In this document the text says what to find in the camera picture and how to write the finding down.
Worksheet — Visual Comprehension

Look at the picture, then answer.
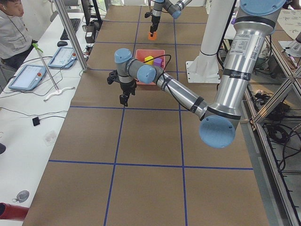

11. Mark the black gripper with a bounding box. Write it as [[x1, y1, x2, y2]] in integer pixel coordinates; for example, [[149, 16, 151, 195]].
[[119, 80, 137, 106], [150, 15, 161, 36]]

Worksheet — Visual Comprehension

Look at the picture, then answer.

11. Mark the orange foam block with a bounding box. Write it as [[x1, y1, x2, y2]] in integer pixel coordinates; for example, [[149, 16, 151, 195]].
[[148, 32, 157, 40]]

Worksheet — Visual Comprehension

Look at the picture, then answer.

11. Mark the yellow foam block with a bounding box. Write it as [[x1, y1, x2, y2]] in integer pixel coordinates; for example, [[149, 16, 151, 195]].
[[144, 56, 154, 65]]

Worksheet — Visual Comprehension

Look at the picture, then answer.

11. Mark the purple foam block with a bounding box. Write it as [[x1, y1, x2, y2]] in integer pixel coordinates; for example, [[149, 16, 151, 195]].
[[153, 58, 163, 67]]

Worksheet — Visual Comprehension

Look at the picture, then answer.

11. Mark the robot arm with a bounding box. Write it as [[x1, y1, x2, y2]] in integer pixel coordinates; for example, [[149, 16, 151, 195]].
[[107, 0, 284, 148], [144, 0, 192, 40]]

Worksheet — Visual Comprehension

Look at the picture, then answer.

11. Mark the pink plastic bin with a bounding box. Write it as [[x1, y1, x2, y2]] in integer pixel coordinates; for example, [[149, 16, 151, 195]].
[[135, 49, 166, 85]]

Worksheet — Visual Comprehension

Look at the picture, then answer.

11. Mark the black box on desk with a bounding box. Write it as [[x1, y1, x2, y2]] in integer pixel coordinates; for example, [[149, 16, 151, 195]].
[[82, 21, 100, 44]]

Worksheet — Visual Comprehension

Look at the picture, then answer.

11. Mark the white reacher grabber stick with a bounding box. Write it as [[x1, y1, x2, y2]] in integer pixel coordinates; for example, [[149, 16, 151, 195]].
[[32, 43, 75, 102]]

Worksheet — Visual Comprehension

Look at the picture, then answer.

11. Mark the far teach pendant tablet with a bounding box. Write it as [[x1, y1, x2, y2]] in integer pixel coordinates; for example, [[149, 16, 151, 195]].
[[48, 47, 77, 69]]

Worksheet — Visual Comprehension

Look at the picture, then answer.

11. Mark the teach pendant tablet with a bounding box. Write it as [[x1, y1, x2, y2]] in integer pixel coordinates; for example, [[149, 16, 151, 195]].
[[8, 65, 46, 91], [48, 47, 77, 69]]

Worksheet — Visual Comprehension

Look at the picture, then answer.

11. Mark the black keyboard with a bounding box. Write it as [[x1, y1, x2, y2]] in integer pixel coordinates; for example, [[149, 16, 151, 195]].
[[60, 18, 81, 40]]

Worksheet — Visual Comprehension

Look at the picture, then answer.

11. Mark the black computer mouse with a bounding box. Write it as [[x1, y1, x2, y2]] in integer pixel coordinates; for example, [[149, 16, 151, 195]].
[[57, 40, 68, 47]]

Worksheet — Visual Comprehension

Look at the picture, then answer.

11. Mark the small black square device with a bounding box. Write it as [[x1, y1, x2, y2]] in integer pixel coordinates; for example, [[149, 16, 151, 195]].
[[32, 116, 40, 127]]

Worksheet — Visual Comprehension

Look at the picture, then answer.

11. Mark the near teach pendant tablet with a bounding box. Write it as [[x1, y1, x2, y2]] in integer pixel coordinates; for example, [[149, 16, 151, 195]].
[[8, 65, 46, 91]]

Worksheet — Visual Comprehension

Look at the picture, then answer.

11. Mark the seated person in white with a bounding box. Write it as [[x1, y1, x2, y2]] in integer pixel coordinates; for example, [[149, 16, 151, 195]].
[[0, 0, 37, 69]]

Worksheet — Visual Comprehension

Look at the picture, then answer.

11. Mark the round metal disc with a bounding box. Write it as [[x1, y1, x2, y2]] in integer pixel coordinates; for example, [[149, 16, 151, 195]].
[[12, 190, 30, 203]]

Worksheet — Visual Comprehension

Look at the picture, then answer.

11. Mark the red cylinder object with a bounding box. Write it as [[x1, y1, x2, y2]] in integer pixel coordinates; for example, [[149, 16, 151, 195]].
[[0, 202, 29, 221]]

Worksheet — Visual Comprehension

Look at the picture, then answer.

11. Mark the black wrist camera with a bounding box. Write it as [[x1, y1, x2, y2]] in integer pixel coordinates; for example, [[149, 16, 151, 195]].
[[144, 11, 153, 18], [107, 70, 120, 85]]

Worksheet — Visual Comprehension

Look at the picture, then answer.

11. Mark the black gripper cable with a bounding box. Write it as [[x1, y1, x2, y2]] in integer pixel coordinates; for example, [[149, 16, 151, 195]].
[[143, 54, 200, 111]]

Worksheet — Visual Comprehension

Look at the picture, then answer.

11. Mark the white camera pole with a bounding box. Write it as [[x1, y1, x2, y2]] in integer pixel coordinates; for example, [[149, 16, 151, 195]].
[[186, 0, 236, 83]]

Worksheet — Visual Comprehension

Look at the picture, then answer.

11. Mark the aluminium frame post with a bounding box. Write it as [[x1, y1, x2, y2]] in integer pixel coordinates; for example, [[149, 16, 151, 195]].
[[54, 0, 88, 72]]

